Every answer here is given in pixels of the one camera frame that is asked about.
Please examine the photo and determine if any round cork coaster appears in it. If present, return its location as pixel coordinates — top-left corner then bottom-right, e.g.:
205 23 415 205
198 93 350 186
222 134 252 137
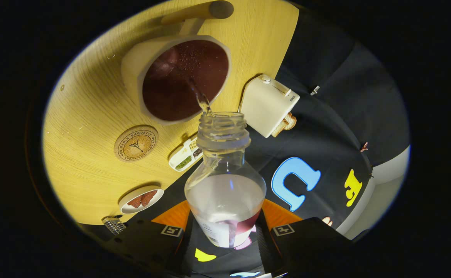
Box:
114 125 159 163

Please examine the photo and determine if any metal wire utensil holder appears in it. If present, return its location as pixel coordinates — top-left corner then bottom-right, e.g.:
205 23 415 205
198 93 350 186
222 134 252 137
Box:
101 215 127 235

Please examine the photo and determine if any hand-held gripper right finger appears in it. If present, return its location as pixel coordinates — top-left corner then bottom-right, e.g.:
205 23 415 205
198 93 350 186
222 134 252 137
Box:
257 199 353 276

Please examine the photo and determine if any clear juice bottle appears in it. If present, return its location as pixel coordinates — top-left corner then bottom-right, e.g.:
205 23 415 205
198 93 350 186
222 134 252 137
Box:
184 112 267 248

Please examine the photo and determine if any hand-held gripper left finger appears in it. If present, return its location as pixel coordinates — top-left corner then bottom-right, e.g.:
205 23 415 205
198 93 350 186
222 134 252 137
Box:
113 200 193 276

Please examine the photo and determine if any white round plate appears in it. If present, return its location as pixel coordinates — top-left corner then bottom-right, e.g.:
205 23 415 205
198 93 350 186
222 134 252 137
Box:
119 186 164 215

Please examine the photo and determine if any white divided condiment dish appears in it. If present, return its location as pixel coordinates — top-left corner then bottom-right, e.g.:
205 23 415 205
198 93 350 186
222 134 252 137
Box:
168 137 203 172

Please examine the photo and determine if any cream cup with wooden handle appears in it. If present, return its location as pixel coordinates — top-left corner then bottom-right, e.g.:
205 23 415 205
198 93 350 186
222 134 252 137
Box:
121 0 234 126

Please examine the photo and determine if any white toaster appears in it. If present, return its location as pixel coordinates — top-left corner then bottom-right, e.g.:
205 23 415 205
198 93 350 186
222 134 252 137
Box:
240 74 300 139

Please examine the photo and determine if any toast slice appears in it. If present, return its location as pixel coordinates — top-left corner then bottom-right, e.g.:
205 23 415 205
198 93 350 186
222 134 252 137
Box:
271 120 287 138
282 112 297 131

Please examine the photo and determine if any black backdrop cloth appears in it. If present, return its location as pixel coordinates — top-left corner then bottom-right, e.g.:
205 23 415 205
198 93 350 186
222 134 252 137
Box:
125 8 410 278

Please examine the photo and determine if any wooden table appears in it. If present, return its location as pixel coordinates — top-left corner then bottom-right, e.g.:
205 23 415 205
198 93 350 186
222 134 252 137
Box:
42 0 300 225

